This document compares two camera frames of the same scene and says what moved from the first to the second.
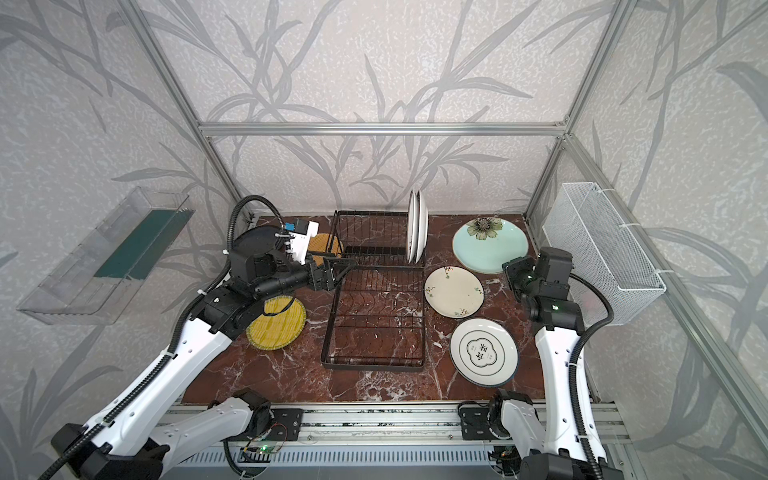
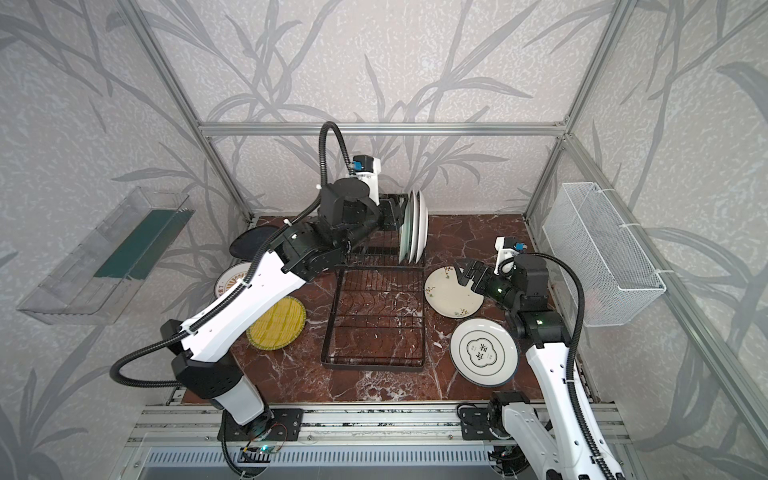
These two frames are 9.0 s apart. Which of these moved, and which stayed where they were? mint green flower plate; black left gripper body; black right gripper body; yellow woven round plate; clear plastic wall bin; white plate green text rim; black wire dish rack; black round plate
Moved: black right gripper body; black left gripper body; mint green flower plate
Stayed: clear plastic wall bin; black round plate; yellow woven round plate; black wire dish rack; white plate green text rim
